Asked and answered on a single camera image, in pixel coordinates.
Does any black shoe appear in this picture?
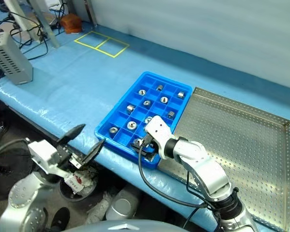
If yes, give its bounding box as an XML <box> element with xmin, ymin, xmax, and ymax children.
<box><xmin>50</xmin><ymin>207</ymin><xmax>71</xmax><ymax>230</ymax></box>

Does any white crumpled plastic bag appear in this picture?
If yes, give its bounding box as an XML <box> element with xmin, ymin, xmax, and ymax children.
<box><xmin>87</xmin><ymin>192</ymin><xmax>116</xmax><ymax>225</ymax></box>

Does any perforated metal tray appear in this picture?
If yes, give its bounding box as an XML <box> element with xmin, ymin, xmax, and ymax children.
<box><xmin>157</xmin><ymin>87</ymin><xmax>290</xmax><ymax>230</ymax></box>

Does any blue plastic table cover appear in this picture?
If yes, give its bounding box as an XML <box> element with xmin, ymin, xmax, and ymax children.
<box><xmin>0</xmin><ymin>0</ymin><xmax>290</xmax><ymax>229</ymax></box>

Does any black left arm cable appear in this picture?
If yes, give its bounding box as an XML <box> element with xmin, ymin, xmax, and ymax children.
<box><xmin>0</xmin><ymin>137</ymin><xmax>31</xmax><ymax>162</ymax></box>

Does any blue compartment tray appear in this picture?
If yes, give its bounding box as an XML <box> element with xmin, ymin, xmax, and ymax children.
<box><xmin>94</xmin><ymin>71</ymin><xmax>193</xmax><ymax>171</ymax></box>

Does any black trash bin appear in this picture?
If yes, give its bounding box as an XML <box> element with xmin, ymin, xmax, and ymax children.
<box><xmin>59</xmin><ymin>169</ymin><xmax>99</xmax><ymax>203</ymax></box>

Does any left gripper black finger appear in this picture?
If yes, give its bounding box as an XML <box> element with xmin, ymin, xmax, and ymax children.
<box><xmin>79</xmin><ymin>139</ymin><xmax>105</xmax><ymax>169</ymax></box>
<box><xmin>57</xmin><ymin>123</ymin><xmax>87</xmax><ymax>145</ymax></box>

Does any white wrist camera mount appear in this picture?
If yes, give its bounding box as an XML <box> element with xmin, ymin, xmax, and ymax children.
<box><xmin>28</xmin><ymin>140</ymin><xmax>63</xmax><ymax>179</ymax></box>
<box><xmin>144</xmin><ymin>115</ymin><xmax>177</xmax><ymax>160</ymax></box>

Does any grey rounded cylinder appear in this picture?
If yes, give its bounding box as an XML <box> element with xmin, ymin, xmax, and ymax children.
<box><xmin>105</xmin><ymin>187</ymin><xmax>142</xmax><ymax>220</ymax></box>

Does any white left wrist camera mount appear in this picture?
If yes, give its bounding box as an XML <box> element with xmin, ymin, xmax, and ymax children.
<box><xmin>28</xmin><ymin>140</ymin><xmax>63</xmax><ymax>179</ymax></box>

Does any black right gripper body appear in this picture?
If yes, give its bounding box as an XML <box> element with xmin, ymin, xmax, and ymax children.
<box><xmin>145</xmin><ymin>141</ymin><xmax>162</xmax><ymax>160</ymax></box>

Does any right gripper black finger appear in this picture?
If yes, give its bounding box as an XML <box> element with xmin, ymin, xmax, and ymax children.
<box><xmin>131</xmin><ymin>138</ymin><xmax>146</xmax><ymax>151</ymax></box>
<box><xmin>145</xmin><ymin>150</ymin><xmax>159</xmax><ymax>163</ymax></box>

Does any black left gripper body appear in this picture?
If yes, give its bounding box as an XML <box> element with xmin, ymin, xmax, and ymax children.
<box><xmin>57</xmin><ymin>142</ymin><xmax>85</xmax><ymax>170</ymax></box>

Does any brown rectangular block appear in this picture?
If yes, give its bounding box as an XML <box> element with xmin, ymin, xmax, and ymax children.
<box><xmin>60</xmin><ymin>13</ymin><xmax>83</xmax><ymax>34</ymax></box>

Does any crumpled white red wrapper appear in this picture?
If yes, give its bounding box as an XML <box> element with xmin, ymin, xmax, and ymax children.
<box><xmin>62</xmin><ymin>169</ymin><xmax>97</xmax><ymax>194</ymax></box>

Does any grey robot torso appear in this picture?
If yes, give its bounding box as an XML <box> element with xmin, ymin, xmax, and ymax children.
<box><xmin>60</xmin><ymin>219</ymin><xmax>184</xmax><ymax>232</ymax></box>

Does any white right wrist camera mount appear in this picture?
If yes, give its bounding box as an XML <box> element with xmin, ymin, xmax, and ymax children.
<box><xmin>144</xmin><ymin>115</ymin><xmax>177</xmax><ymax>160</ymax></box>

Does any grey vented metal box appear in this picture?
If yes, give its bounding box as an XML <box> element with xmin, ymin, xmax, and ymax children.
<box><xmin>0</xmin><ymin>31</ymin><xmax>34</xmax><ymax>86</ymax></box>

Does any black power cable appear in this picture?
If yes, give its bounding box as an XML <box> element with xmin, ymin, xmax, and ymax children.
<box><xmin>8</xmin><ymin>11</ymin><xmax>50</xmax><ymax>61</ymax></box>

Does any grey metal frame post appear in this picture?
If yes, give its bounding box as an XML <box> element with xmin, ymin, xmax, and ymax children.
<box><xmin>35</xmin><ymin>0</ymin><xmax>61</xmax><ymax>49</ymax></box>

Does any shiny metal upright post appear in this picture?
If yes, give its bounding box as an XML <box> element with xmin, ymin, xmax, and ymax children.
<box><xmin>84</xmin><ymin>0</ymin><xmax>98</xmax><ymax>28</ymax></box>

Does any white frame post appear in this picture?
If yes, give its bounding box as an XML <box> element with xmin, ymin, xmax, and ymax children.
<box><xmin>3</xmin><ymin>0</ymin><xmax>27</xmax><ymax>32</ymax></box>

